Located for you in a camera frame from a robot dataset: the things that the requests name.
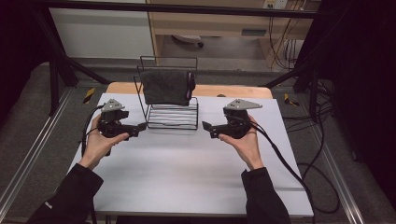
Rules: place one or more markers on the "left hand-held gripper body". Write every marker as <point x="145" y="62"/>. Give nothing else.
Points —
<point x="110" y="123"/>

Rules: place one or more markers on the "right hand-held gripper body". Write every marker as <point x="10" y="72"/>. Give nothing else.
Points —
<point x="238" y="126"/>

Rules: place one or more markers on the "dark grey towel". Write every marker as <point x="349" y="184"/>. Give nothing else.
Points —
<point x="165" y="87"/>

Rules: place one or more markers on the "person's right hand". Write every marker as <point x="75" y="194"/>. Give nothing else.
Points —
<point x="249" y="149"/>

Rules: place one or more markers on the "person's left hand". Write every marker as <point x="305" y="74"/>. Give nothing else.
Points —
<point x="98" y="146"/>

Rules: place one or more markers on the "yellow black floor tape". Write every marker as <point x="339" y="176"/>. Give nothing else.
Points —
<point x="89" y="95"/>
<point x="290" y="100"/>

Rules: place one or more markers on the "white cabinet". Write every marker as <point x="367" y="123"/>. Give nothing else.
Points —
<point x="99" y="34"/>

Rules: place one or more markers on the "light wooden desk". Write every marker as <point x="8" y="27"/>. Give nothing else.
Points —
<point x="202" y="26"/>

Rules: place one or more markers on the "white power strip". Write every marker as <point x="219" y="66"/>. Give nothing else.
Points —
<point x="275" y="3"/>

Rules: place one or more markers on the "black metal frame leg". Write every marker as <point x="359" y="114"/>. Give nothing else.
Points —
<point x="54" y="81"/>
<point x="311" y="81"/>

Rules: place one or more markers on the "aluminium floor rail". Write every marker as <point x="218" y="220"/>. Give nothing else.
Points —
<point x="339" y="180"/>
<point x="34" y="146"/>

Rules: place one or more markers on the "black metal frame bar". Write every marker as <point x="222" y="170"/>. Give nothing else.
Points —
<point x="186" y="9"/>

